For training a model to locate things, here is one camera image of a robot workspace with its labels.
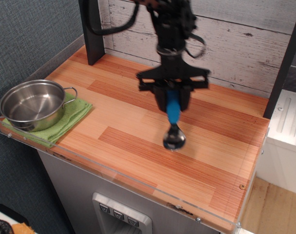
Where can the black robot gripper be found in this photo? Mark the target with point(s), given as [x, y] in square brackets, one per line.
[173, 73]

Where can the blue handled metal spoon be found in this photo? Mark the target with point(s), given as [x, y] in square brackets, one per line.
[174, 138]

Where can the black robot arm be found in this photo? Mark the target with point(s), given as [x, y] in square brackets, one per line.
[173, 22]

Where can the stainless steel pot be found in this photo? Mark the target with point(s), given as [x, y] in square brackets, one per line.
[35, 105]

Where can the green folded cloth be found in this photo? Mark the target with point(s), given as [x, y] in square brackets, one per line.
[73, 113]

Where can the white appliance right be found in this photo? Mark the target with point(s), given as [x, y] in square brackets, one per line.
[277, 161]

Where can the silver toy fridge cabinet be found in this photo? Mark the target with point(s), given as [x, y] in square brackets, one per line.
[95, 205]

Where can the clear acrylic edge guard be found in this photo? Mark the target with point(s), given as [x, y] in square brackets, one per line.
[207, 180]

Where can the orange object bottom left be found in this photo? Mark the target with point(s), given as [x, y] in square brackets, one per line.
[22, 228]

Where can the dark vertical post right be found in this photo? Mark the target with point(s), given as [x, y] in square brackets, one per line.
[281, 76]

